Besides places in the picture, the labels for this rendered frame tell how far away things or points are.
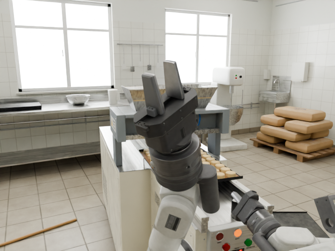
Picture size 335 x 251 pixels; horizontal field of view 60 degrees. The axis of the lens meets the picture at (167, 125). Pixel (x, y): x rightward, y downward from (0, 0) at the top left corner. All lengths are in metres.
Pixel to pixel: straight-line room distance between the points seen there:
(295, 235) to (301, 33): 5.28
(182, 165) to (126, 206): 1.40
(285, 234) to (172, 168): 0.57
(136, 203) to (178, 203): 1.34
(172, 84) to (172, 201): 0.20
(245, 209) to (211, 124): 0.97
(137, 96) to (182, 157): 1.26
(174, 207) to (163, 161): 0.10
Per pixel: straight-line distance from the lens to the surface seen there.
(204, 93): 1.84
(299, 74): 5.86
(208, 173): 0.52
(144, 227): 1.95
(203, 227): 1.17
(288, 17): 6.30
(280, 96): 5.97
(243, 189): 1.41
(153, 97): 0.42
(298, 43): 6.08
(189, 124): 0.47
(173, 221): 0.56
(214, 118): 1.95
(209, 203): 0.56
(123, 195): 1.82
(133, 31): 4.93
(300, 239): 0.98
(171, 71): 0.44
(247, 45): 6.15
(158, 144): 0.45
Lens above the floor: 1.47
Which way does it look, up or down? 12 degrees down
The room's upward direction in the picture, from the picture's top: straight up
